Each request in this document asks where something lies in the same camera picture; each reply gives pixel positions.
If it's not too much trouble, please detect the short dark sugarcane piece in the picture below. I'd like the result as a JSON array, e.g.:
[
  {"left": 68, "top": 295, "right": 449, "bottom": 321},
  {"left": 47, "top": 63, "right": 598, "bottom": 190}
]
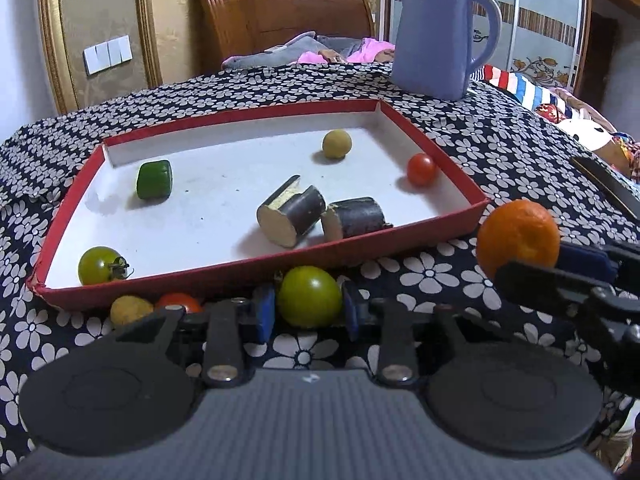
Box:
[{"left": 321, "top": 196, "right": 393, "bottom": 241}]

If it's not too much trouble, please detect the floral glass wardrobe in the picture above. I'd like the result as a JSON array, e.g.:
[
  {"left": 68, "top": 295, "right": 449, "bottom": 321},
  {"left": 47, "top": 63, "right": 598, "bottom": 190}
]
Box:
[{"left": 387, "top": 0, "right": 593, "bottom": 96}]

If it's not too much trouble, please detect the yellow round longan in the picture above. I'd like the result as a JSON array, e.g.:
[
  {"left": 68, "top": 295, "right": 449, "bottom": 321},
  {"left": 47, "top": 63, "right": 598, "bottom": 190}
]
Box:
[
  {"left": 321, "top": 129, "right": 352, "bottom": 161},
  {"left": 110, "top": 295, "right": 155, "bottom": 326}
]

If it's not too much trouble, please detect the red blue striped cloth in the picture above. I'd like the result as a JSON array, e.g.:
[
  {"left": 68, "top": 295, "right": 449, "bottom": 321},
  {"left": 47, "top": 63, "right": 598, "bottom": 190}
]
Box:
[{"left": 470, "top": 64, "right": 551, "bottom": 111}]

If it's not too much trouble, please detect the white wall light switch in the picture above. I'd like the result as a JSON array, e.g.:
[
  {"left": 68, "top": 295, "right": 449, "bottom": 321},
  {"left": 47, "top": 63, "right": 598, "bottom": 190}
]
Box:
[{"left": 82, "top": 34, "right": 133, "bottom": 76}]

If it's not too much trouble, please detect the purple plastic jug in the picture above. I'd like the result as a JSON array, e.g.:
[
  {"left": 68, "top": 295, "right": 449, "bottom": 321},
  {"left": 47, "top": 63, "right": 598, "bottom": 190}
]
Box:
[{"left": 390, "top": 0, "right": 502, "bottom": 102}]

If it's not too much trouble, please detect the orange mandarin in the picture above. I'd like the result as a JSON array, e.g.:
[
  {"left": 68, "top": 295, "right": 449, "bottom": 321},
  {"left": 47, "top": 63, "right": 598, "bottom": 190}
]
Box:
[{"left": 476, "top": 199, "right": 561, "bottom": 281}]

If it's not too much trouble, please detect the black white floral blanket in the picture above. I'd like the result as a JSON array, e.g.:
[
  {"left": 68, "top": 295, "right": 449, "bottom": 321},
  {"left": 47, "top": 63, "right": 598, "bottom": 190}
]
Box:
[{"left": 0, "top": 62, "right": 640, "bottom": 461}]

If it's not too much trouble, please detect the red cardboard box tray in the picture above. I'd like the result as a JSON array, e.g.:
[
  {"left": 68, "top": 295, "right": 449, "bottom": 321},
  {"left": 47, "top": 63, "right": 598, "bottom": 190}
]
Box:
[{"left": 27, "top": 99, "right": 492, "bottom": 311}]

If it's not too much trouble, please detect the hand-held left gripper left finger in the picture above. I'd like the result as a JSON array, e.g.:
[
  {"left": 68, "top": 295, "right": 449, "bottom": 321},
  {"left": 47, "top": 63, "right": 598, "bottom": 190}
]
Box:
[{"left": 114, "top": 284, "right": 277, "bottom": 388}]

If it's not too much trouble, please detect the colourful printed cloth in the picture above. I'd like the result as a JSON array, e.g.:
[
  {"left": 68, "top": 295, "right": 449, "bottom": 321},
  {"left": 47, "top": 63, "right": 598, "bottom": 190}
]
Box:
[{"left": 535, "top": 87, "right": 640, "bottom": 178}]

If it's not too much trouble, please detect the green fruit chunk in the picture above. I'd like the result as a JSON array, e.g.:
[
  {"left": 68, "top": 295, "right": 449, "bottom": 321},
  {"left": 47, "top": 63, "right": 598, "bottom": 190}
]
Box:
[{"left": 136, "top": 160, "right": 174, "bottom": 201}]

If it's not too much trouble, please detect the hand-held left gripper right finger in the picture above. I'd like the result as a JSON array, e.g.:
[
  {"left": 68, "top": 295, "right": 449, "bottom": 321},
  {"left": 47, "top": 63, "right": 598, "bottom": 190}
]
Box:
[{"left": 341, "top": 282, "right": 503, "bottom": 387}]

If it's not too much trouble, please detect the notched dark sugarcane piece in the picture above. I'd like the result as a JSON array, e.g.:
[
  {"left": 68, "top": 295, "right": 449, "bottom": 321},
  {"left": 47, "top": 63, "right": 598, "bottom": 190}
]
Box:
[{"left": 256, "top": 175, "right": 327, "bottom": 248}]

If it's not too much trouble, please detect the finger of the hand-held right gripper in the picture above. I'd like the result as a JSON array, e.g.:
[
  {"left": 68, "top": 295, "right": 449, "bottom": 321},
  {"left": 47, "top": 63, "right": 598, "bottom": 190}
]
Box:
[
  {"left": 604, "top": 239, "right": 640, "bottom": 287},
  {"left": 494, "top": 245, "right": 619, "bottom": 311}
]

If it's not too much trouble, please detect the large green tomato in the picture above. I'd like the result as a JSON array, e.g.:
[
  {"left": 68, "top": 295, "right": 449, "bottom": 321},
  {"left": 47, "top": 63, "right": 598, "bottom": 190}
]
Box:
[{"left": 277, "top": 266, "right": 343, "bottom": 330}]

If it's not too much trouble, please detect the black flat object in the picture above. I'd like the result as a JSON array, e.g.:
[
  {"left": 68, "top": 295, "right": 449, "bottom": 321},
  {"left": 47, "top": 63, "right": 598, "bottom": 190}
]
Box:
[{"left": 571, "top": 156, "right": 640, "bottom": 221}]

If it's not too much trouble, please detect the red cherry tomato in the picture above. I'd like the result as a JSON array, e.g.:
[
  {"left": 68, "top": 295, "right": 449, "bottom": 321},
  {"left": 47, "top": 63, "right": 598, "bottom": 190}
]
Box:
[
  {"left": 406, "top": 153, "right": 440, "bottom": 187},
  {"left": 155, "top": 292, "right": 203, "bottom": 315}
]

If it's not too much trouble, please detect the green tomato with stem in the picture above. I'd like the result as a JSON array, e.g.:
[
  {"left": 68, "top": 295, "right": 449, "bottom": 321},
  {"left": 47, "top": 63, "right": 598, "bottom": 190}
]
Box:
[{"left": 77, "top": 246, "right": 132, "bottom": 286}]

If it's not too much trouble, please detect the pink cloth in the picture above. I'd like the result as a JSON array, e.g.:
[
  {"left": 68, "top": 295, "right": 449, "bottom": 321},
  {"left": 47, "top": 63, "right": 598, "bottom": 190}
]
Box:
[{"left": 297, "top": 37, "right": 396, "bottom": 64}]

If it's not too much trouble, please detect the wooden bed headboard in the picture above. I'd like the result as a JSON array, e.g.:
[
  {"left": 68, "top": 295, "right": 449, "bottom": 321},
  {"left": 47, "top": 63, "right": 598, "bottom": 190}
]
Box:
[{"left": 189, "top": 0, "right": 376, "bottom": 76}]

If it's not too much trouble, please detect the gold framed wall panel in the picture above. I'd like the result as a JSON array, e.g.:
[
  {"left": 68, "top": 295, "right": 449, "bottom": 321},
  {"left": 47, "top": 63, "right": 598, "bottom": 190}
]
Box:
[{"left": 37, "top": 0, "right": 163, "bottom": 116}]

